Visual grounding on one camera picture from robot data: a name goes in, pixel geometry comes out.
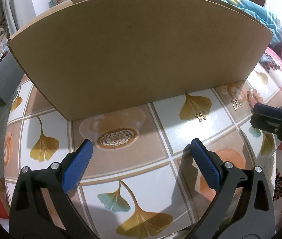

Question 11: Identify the grey storage box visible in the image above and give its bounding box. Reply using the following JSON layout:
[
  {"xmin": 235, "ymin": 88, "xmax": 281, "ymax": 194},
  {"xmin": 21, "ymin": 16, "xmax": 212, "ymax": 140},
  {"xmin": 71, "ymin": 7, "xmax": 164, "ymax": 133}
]
[{"xmin": 0, "ymin": 52, "xmax": 24, "ymax": 104}]

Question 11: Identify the ginkgo pattern tablecloth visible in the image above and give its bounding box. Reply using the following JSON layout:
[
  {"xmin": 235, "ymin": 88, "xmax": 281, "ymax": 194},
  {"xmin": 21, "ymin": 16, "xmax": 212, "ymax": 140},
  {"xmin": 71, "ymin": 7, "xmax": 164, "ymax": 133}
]
[{"xmin": 4, "ymin": 64, "xmax": 282, "ymax": 238}]

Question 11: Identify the blue blanket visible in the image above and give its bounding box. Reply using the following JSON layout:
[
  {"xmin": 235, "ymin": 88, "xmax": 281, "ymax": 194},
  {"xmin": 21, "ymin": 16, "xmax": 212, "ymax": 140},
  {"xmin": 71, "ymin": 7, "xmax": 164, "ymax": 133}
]
[{"xmin": 221, "ymin": 0, "xmax": 282, "ymax": 48}]

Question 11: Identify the gold butterfly charm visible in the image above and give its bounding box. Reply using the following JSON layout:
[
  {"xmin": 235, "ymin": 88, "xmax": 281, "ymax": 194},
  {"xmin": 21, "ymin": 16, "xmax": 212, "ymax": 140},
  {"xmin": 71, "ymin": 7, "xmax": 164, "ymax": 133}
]
[
  {"xmin": 231, "ymin": 98, "xmax": 242, "ymax": 111},
  {"xmin": 195, "ymin": 111, "xmax": 208, "ymax": 122}
]

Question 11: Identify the brown cardboard box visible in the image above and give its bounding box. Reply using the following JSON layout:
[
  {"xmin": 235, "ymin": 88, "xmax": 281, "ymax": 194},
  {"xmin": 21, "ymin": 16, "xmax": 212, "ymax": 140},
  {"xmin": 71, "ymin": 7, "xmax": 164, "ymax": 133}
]
[{"xmin": 8, "ymin": 0, "xmax": 272, "ymax": 121}]

